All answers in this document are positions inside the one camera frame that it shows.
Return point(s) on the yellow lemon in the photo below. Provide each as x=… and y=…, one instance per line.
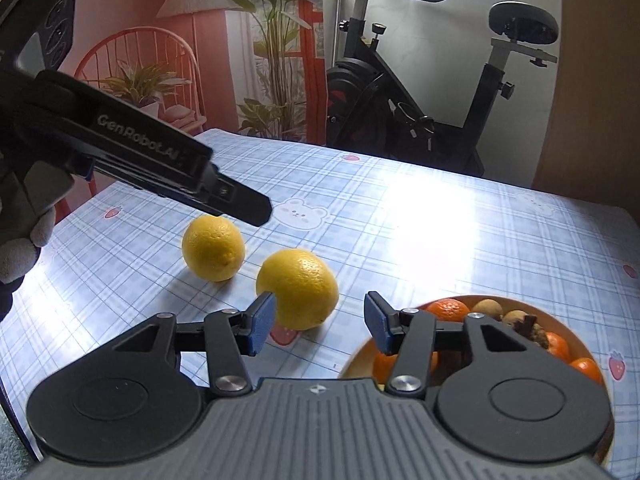
x=305, y=289
x=213, y=248

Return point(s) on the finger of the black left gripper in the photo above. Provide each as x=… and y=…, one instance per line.
x=222, y=195

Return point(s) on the orange tangerine top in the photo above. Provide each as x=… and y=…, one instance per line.
x=448, y=310

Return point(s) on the brown walnut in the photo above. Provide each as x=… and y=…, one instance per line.
x=540, y=333
x=489, y=307

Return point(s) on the blue plaid tablecloth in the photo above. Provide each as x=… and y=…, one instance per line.
x=411, y=233

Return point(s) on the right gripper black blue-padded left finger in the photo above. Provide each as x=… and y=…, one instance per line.
x=145, y=390

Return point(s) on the black exercise bike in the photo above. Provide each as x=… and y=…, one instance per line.
x=460, y=85

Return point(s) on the dark purple mangosteen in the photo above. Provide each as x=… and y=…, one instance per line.
x=525, y=326

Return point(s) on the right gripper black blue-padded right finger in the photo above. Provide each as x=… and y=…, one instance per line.
x=502, y=396

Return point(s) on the orange tangerine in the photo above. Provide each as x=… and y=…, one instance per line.
x=383, y=368
x=558, y=346
x=589, y=368
x=448, y=310

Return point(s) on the wooden panel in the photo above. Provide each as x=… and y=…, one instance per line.
x=591, y=148

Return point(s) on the grey gloved hand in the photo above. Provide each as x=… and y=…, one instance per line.
x=27, y=220

